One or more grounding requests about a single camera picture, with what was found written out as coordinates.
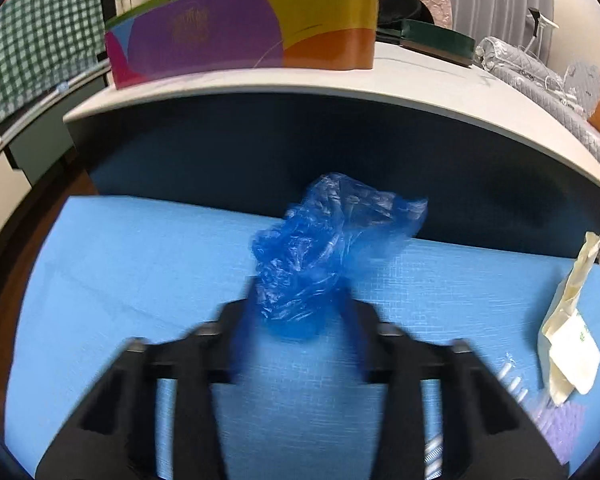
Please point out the pink lace basket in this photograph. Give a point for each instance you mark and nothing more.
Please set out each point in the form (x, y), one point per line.
(437, 2)

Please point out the colourful gift box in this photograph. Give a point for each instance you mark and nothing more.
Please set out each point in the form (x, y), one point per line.
(220, 30)

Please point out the blue tablecloth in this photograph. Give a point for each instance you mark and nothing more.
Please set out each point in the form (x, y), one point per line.
(130, 270)

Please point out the green checked cloth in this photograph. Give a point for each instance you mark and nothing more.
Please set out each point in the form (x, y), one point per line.
(30, 45)

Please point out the white desk lamp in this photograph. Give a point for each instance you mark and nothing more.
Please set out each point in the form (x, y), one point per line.
(537, 17)

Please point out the black television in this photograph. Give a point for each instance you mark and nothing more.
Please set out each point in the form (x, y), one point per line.
(107, 5)

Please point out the grey television cabinet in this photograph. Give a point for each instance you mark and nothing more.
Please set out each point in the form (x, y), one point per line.
(35, 150)

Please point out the grey quilted sofa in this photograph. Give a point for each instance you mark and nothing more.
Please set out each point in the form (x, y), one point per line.
(545, 90)

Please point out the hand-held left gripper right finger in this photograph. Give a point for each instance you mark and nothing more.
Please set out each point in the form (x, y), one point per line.
(355, 340)

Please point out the purple spiky mat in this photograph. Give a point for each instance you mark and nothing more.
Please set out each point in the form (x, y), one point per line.
(562, 427)

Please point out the white coffee table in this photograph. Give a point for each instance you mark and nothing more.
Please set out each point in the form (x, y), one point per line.
(405, 77)

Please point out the blue plastic bag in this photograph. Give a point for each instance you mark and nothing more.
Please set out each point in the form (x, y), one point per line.
(305, 260)

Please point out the dark green round tin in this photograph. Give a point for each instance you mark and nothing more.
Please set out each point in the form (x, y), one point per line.
(437, 42)

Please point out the cream paper bag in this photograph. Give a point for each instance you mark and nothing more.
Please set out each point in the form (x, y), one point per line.
(570, 330)

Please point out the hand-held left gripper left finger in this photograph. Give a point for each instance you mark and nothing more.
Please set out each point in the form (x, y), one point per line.
(242, 340)

